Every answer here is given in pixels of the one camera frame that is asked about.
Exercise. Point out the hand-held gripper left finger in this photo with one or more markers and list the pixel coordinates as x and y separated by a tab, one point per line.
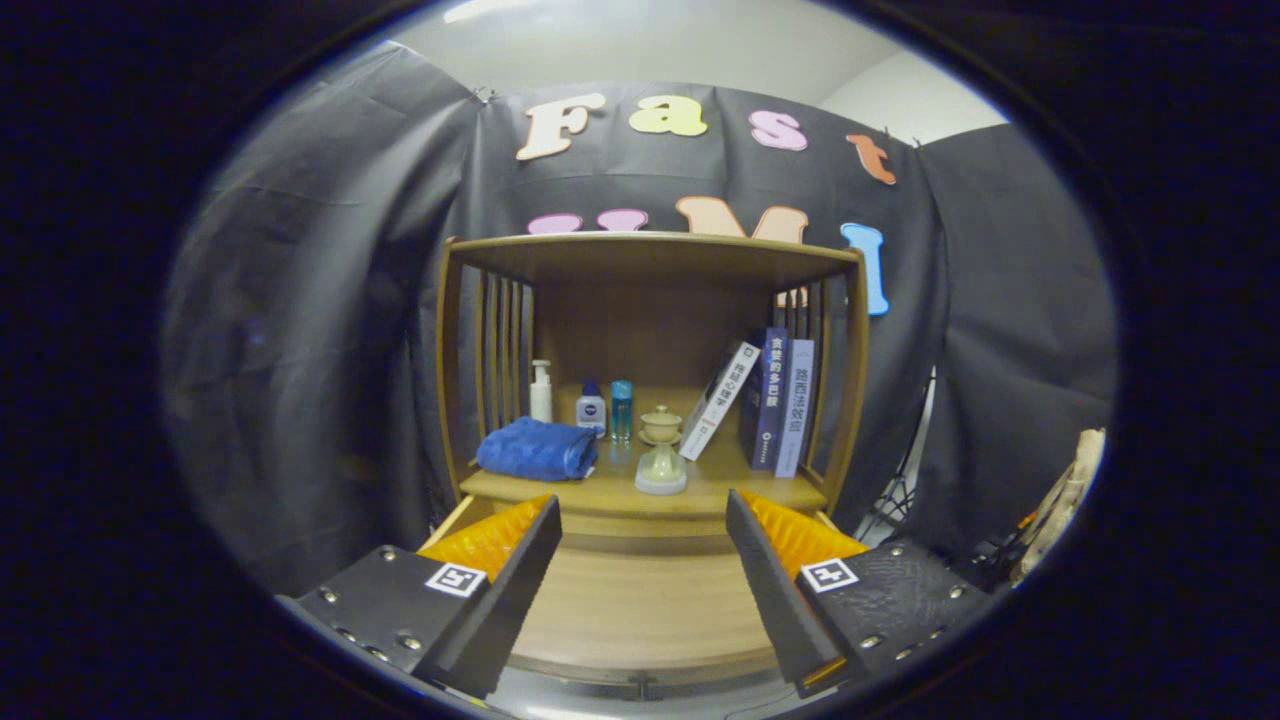
505	610

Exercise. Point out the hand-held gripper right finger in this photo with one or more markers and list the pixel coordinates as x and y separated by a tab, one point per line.
775	590

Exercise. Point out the wooden drawer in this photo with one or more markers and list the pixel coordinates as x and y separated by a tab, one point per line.
640	600

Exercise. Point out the black drawer knob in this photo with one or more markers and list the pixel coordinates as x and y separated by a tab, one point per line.
641	685

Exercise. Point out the green soap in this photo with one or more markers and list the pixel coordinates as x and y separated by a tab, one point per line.
661	470

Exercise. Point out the wooden countertop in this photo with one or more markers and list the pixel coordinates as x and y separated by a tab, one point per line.
720	490

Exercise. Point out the wooden cabinet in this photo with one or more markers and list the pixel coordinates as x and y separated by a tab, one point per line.
650	270

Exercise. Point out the blue folded towel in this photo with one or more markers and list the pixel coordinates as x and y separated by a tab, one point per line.
535	450

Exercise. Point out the light blue book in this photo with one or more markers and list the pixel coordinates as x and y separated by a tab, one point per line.
796	410

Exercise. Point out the dark blue book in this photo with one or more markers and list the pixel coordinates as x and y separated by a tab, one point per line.
768	400

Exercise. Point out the white book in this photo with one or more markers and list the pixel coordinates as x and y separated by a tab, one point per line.
720	400

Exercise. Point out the beige lidded ceramic cup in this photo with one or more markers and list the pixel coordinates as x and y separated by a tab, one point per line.
661	424

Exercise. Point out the small white blue-capped bottle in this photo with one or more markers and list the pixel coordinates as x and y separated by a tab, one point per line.
591	413

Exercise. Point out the white pump bottle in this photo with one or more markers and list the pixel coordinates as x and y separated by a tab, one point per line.
541	398

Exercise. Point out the dark equipment pile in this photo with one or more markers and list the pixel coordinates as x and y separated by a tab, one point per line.
990	560

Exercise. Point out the clear blue bottle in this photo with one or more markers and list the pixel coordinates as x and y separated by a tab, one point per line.
622	412

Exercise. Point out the beige cloth bag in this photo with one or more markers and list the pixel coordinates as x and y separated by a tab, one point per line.
1065	500

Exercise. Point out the black backdrop cloth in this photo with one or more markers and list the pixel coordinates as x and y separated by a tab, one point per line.
320	320

